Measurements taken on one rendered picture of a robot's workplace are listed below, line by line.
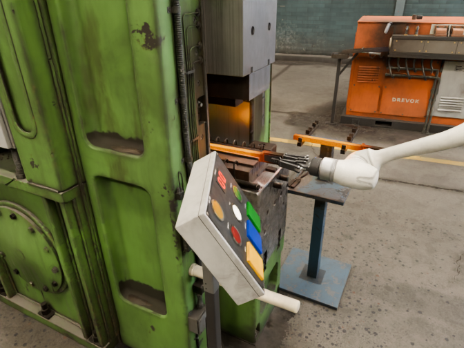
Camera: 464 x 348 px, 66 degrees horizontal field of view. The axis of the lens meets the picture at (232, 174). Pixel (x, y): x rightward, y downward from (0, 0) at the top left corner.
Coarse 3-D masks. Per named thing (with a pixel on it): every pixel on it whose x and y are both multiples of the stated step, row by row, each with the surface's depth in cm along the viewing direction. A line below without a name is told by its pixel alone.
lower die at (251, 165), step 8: (224, 144) 166; (216, 152) 159; (224, 152) 157; (232, 160) 151; (240, 160) 151; (248, 160) 151; (256, 160) 150; (232, 168) 146; (240, 168) 146; (248, 168) 146; (256, 168) 150; (264, 168) 160; (240, 176) 146; (248, 176) 144; (256, 176) 152
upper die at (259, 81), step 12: (252, 72) 128; (264, 72) 138; (216, 84) 133; (228, 84) 131; (240, 84) 129; (252, 84) 129; (264, 84) 140; (216, 96) 135; (228, 96) 133; (240, 96) 131; (252, 96) 132
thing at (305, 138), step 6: (294, 138) 179; (306, 138) 176; (312, 138) 174; (318, 138) 174; (324, 138) 174; (324, 144) 172; (330, 144) 171; (336, 144) 169; (348, 144) 167; (354, 144) 167; (360, 144) 166; (354, 150) 166
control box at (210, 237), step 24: (192, 168) 106; (216, 168) 101; (192, 192) 91; (216, 192) 92; (240, 192) 111; (192, 216) 80; (216, 216) 84; (192, 240) 82; (216, 240) 82; (216, 264) 85; (240, 264) 85; (240, 288) 88
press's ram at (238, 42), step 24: (216, 0) 114; (240, 0) 111; (264, 0) 125; (216, 24) 118; (240, 24) 114; (264, 24) 129; (216, 48) 122; (240, 48) 118; (264, 48) 133; (216, 72) 125; (240, 72) 121
